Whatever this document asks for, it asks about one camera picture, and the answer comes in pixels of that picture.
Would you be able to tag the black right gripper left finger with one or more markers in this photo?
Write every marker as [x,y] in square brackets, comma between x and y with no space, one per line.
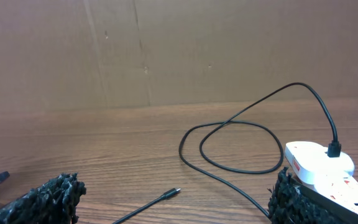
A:
[54,202]

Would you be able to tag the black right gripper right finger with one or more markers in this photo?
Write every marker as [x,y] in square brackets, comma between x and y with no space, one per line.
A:
[293,203]

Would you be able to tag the white charger adapter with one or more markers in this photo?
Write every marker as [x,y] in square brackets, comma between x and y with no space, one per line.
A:
[310,159]

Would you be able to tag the white power strip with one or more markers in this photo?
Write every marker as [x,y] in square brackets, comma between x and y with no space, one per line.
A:
[341,189]

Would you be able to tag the cardboard backdrop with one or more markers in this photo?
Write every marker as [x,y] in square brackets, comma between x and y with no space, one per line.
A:
[75,55]

